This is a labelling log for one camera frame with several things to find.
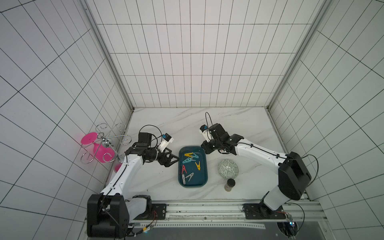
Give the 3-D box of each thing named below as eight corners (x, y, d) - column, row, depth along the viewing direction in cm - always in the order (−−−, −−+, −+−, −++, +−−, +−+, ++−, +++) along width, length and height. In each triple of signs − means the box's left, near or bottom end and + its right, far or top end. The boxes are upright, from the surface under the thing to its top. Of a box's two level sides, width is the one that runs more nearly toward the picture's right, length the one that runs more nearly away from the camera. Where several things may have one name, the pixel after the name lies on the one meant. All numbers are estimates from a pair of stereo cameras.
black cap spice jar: (224, 191, 80) (227, 186, 73) (223, 184, 83) (226, 178, 76) (232, 191, 80) (236, 186, 73) (231, 184, 83) (234, 178, 76)
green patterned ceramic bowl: (219, 178, 85) (220, 176, 81) (217, 162, 91) (218, 159, 88) (238, 178, 85) (240, 176, 81) (235, 162, 91) (236, 159, 88)
